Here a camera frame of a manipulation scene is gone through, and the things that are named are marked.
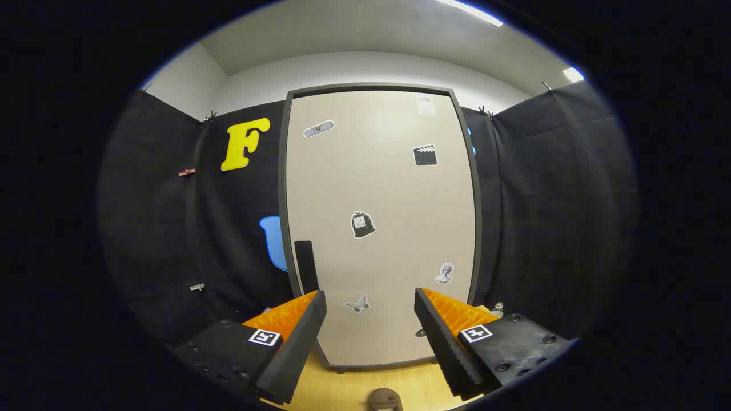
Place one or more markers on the small glass bottle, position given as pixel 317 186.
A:
pixel 498 310

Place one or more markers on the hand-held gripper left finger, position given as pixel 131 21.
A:
pixel 297 348

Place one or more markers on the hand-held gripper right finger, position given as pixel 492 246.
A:
pixel 445 348

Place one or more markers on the black backdrop cloth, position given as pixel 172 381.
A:
pixel 548 217

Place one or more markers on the grey shoe cabinet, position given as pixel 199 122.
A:
pixel 371 87

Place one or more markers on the long ceiling light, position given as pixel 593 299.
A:
pixel 471 12

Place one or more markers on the black spring clamp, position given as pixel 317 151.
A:
pixel 145 88
pixel 546 85
pixel 210 117
pixel 485 110

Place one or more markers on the small ceiling light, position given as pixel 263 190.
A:
pixel 573 74

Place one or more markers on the beige shoe cabinet door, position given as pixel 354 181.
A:
pixel 382 188

